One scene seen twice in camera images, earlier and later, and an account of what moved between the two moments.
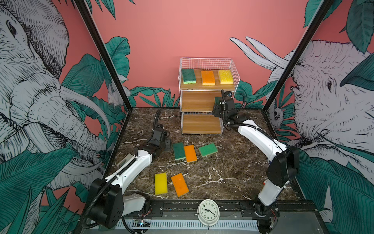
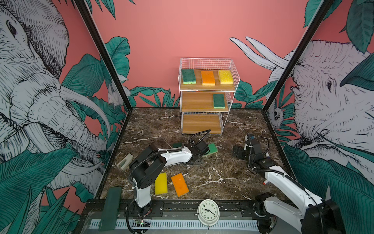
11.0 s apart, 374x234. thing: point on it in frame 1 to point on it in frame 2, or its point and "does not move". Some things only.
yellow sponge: [225, 77] does not move
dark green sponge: [188, 76] does not move
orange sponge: [208, 77] does not move
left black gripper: [168, 144] to [198, 161]
